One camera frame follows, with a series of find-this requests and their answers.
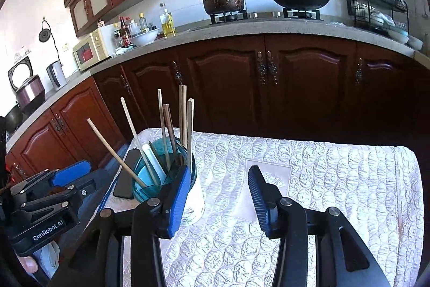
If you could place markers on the person's left hand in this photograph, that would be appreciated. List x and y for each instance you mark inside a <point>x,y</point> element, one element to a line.
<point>28,264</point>

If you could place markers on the brown wooden base cabinet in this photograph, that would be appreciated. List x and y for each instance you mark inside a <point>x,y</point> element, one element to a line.
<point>228,82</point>

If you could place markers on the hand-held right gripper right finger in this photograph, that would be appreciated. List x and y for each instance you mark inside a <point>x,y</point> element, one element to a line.
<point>258,196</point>

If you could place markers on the white floral utensil holder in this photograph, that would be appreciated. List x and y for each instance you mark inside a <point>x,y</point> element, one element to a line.
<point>197,196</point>

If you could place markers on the dark brown wooden chopstick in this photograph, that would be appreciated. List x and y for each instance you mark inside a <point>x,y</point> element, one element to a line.
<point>169,129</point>

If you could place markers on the black smartphone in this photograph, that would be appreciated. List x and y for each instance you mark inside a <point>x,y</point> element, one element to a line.
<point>125,179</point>

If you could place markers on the white electric kettle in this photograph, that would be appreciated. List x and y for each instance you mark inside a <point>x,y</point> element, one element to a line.
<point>57,75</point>

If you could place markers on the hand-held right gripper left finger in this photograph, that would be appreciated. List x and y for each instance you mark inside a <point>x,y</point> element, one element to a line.
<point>178,203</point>

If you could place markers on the small clear bottle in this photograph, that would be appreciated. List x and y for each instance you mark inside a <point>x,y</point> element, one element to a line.
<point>143,24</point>

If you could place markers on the small white bowl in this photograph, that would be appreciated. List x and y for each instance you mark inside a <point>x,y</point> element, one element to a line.
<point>416,44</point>

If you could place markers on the gas stove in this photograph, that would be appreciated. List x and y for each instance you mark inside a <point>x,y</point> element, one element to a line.
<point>265,16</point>

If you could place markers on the cream microwave oven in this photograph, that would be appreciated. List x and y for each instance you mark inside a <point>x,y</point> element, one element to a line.
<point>89,51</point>

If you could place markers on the dark sauce bottle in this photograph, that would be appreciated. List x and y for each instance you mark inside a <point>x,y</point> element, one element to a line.
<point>125,34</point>

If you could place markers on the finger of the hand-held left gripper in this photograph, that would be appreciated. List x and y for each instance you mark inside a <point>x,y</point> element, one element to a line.
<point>53,204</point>
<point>70,169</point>

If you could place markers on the grey stone kitchen countertop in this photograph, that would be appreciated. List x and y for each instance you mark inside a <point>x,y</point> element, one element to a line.
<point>268,28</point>

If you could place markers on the open rice cooker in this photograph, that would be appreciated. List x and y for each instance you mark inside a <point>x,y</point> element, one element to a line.
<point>30,92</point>

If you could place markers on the yellow cooking oil bottle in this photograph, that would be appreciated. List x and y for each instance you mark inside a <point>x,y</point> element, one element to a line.
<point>167,24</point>

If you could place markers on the white wall socket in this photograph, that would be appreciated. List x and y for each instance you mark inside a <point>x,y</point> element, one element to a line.
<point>66,47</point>

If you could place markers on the white mixing bowl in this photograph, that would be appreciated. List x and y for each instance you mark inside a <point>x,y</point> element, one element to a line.
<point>145,37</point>

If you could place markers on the black pan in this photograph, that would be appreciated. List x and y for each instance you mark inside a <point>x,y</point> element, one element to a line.
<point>13,119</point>

